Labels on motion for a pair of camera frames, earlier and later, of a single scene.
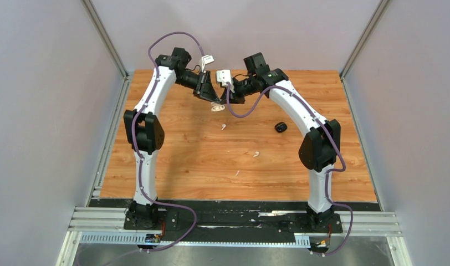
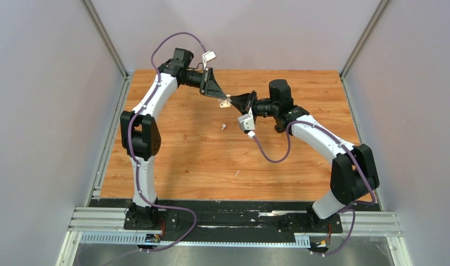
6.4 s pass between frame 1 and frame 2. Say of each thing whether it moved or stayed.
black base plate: stayed
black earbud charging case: stayed
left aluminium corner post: stayed
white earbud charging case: moved
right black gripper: moved
